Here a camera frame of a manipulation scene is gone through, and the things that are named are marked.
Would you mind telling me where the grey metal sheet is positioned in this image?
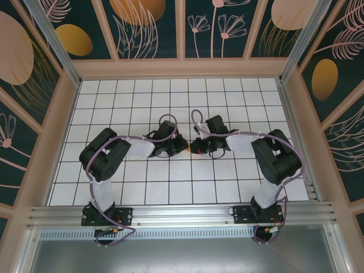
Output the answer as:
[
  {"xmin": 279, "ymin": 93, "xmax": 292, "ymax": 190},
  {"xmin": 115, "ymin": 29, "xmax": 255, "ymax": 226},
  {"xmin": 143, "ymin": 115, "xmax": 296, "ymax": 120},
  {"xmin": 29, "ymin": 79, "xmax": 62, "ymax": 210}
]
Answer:
[{"xmin": 24, "ymin": 238, "xmax": 344, "ymax": 273}]

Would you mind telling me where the aluminium mounting rail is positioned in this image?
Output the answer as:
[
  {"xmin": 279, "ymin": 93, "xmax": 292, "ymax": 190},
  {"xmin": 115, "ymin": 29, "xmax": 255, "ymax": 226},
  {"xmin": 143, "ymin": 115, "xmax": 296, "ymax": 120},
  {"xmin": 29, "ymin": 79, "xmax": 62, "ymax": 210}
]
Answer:
[{"xmin": 27, "ymin": 201, "xmax": 340, "ymax": 229}]

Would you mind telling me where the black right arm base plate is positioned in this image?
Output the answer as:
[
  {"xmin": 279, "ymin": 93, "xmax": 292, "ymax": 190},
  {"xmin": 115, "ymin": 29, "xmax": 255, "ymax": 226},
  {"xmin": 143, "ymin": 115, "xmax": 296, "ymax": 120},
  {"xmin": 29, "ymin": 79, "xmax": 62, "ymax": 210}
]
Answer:
[{"xmin": 233, "ymin": 205, "xmax": 284, "ymax": 224}]

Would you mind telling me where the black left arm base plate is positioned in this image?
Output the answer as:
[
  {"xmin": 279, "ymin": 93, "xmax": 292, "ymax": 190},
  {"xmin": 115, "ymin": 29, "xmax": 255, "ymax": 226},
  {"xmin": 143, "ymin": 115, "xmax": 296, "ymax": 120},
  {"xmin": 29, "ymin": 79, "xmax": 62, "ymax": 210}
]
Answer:
[{"xmin": 81, "ymin": 206, "xmax": 134, "ymax": 227}]

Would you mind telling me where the aluminium side rail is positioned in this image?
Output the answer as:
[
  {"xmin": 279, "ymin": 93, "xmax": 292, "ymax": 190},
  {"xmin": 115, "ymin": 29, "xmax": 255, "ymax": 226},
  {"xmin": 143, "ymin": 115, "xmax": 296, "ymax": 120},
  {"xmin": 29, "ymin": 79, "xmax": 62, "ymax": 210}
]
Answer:
[{"xmin": 277, "ymin": 79, "xmax": 324, "ymax": 202}]

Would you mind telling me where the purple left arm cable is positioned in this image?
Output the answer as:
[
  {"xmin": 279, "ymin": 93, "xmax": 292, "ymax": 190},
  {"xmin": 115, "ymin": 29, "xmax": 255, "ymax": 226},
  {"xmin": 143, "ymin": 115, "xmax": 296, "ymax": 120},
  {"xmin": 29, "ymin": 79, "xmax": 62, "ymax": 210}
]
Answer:
[{"xmin": 85, "ymin": 113, "xmax": 179, "ymax": 249}]

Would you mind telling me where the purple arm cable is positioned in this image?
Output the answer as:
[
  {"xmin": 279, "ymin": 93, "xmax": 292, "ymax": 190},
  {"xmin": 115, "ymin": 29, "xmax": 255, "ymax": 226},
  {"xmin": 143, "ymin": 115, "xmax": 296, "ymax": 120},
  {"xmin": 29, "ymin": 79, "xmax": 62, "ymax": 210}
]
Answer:
[
  {"xmin": 85, "ymin": 113, "xmax": 179, "ymax": 249},
  {"xmin": 191, "ymin": 109, "xmax": 305, "ymax": 246}
]

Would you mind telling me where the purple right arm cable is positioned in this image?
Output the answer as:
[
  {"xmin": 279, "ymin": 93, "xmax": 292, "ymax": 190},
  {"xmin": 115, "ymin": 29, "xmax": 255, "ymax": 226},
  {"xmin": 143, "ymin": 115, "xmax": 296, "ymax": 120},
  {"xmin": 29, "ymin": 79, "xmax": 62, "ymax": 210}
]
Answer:
[{"xmin": 191, "ymin": 109, "xmax": 305, "ymax": 246}]

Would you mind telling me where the aluminium corner post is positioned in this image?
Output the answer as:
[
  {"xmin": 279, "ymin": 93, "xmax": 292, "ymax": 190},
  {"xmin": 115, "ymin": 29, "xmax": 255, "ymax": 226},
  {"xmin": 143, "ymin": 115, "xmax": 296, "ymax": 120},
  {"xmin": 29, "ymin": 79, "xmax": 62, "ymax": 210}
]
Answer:
[
  {"xmin": 22, "ymin": 0, "xmax": 83, "ymax": 88},
  {"xmin": 278, "ymin": 0, "xmax": 341, "ymax": 84}
]

